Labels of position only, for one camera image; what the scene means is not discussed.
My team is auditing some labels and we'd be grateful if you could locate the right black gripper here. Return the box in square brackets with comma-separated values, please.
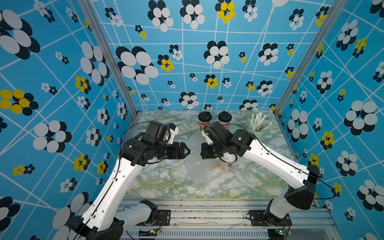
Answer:
[198, 143, 227, 160]

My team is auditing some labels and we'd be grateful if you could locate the clear plastic carrier bag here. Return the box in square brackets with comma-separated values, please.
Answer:
[218, 149, 241, 175]
[184, 130, 218, 188]

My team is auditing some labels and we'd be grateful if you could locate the red cup white lid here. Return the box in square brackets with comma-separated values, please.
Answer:
[220, 152, 239, 173]

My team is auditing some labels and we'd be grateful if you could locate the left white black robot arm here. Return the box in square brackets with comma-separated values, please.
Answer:
[69, 121, 191, 240]

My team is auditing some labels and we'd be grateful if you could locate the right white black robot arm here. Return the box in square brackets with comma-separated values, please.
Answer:
[201, 128, 319, 226]

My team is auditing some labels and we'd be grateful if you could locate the red cup black lid left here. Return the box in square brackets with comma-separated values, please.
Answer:
[198, 111, 212, 131]

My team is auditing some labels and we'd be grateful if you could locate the red cup black lid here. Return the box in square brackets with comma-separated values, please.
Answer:
[198, 111, 212, 131]
[218, 111, 232, 129]

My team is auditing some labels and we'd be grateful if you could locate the red cup black lid right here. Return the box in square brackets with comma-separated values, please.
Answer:
[218, 111, 232, 129]

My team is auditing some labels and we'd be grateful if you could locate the white wrapped straws bundle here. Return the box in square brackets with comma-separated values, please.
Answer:
[249, 113, 272, 132]

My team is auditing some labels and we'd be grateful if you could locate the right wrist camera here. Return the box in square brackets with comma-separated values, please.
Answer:
[202, 122, 233, 146]

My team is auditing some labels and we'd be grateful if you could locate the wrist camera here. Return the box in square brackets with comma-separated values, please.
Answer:
[202, 122, 233, 146]
[167, 123, 179, 145]

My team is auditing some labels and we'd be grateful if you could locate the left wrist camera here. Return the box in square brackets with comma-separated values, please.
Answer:
[167, 123, 179, 145]

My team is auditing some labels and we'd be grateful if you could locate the aluminium rail frame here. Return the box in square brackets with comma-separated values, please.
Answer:
[79, 197, 343, 240]

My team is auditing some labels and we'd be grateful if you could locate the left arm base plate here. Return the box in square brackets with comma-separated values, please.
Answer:
[136, 210, 171, 226]

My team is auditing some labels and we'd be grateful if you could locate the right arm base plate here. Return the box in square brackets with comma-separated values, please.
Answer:
[246, 210, 293, 227]

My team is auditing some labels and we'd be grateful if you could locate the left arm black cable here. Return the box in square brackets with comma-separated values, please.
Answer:
[71, 120, 164, 240]

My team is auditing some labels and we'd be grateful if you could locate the left aluminium corner post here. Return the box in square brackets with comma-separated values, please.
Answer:
[76, 0, 139, 117]

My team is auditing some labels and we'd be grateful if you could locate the aluminium corner post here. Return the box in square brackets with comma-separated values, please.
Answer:
[274, 0, 347, 118]
[76, 0, 139, 117]

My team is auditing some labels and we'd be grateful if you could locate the right aluminium corner post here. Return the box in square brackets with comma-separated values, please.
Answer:
[274, 0, 347, 118]

